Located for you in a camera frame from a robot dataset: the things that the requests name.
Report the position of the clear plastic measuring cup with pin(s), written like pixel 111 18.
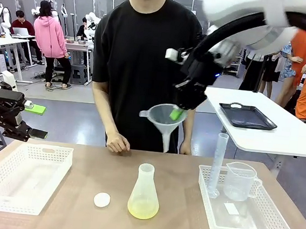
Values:
pixel 237 185

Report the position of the black tripod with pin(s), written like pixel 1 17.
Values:
pixel 262 73

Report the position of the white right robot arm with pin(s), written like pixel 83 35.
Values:
pixel 234 3

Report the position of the white round flask cap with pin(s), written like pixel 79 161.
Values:
pixel 102 199

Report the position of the person's right forearm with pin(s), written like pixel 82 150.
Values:
pixel 105 107

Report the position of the translucent plastic conical flask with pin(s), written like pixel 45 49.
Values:
pixel 143 200

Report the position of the person's left forearm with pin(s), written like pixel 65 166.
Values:
pixel 189 128

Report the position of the person's right hand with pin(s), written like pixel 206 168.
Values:
pixel 119 143

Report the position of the black metal tray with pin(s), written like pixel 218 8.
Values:
pixel 247 116

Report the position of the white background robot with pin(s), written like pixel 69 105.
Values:
pixel 92 22
pixel 3 16

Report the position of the white lab desk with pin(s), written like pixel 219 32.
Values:
pixel 2 41

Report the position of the person in pink hoodie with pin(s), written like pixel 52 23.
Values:
pixel 50 37

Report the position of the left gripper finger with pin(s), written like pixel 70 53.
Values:
pixel 11 98
pixel 21 131

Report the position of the person in blue floral shirt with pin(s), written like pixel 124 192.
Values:
pixel 288 60

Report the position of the clear plastic funnel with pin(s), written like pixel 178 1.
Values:
pixel 160 120

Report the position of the seated person in red top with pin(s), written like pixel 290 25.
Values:
pixel 22 24

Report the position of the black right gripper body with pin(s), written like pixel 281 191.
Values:
pixel 200 69

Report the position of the silver laptop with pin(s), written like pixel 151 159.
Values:
pixel 21 31

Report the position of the clear plastic graduated cylinder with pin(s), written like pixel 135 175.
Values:
pixel 217 164

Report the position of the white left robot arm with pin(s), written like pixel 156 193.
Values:
pixel 9 79

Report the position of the person in black t-shirt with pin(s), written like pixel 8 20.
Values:
pixel 137 50

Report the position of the mannequin in orange shirt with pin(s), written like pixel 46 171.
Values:
pixel 300 50

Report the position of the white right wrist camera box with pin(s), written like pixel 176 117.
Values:
pixel 172 54

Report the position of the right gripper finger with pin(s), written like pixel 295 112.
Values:
pixel 184 96
pixel 199 97

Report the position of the grey step stool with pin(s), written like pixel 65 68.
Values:
pixel 78 73

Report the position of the white shoe rack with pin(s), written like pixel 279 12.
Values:
pixel 234 67

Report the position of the person's left hand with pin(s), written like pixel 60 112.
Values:
pixel 185 149

